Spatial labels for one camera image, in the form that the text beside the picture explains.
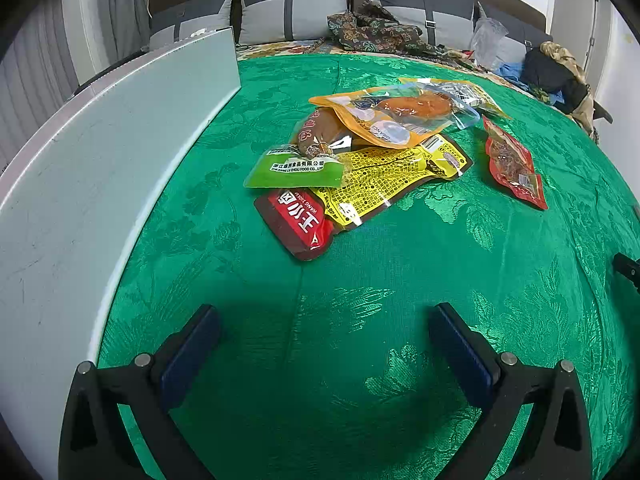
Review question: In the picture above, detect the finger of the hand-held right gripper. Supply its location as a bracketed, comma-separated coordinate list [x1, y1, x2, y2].
[612, 252, 640, 292]

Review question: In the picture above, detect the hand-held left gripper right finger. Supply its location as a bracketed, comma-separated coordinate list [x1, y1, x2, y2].
[429, 302, 593, 480]

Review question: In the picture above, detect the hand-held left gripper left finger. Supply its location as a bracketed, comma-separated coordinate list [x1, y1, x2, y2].
[59, 304, 222, 480]

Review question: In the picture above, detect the red snack packet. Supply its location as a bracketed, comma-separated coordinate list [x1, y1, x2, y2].
[481, 115, 550, 211]

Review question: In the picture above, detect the brown packet with red label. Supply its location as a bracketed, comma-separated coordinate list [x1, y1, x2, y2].
[253, 189, 335, 262]

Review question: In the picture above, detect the yellow printed snack packet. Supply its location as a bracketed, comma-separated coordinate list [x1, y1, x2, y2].
[309, 131, 474, 229]

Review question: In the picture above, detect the white storage box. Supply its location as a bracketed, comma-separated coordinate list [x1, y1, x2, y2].
[0, 27, 241, 463]

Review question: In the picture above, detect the small green snack packet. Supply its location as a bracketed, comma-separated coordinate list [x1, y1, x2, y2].
[243, 143, 347, 190]

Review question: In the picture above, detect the yellow-edged clear snack packet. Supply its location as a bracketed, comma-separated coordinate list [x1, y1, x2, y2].
[398, 77, 512, 120]

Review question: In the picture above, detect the brown sausage snack packet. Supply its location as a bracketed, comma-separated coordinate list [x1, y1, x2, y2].
[291, 109, 353, 161]

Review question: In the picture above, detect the orange chicken snack packet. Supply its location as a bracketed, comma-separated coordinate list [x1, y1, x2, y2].
[308, 85, 482, 149]

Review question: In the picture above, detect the green patterned blanket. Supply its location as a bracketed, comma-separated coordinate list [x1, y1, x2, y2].
[97, 52, 640, 480]

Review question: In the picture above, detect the dark wooden chair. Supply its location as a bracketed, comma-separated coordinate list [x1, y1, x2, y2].
[592, 102, 614, 146]

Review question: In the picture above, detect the black bag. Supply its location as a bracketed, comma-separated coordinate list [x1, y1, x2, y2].
[522, 47, 591, 114]

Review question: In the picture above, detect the pile of clothes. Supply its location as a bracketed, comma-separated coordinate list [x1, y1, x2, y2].
[539, 41, 601, 142]

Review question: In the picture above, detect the blue cloth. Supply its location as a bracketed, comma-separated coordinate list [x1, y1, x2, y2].
[492, 60, 526, 86]

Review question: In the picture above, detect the grey two-tone pillow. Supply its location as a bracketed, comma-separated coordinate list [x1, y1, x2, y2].
[366, 0, 479, 49]
[477, 2, 554, 69]
[235, 0, 354, 46]

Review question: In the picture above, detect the clear plastic bag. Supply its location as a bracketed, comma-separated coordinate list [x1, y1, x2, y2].
[469, 16, 509, 69]

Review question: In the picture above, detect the dark floral fabric bag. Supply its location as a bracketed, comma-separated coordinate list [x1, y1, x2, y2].
[327, 0, 441, 56]

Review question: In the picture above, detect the grey curtain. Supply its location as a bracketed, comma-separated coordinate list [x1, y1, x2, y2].
[95, 0, 151, 77]

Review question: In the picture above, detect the white door frame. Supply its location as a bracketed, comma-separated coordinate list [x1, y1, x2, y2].
[549, 0, 631, 92]

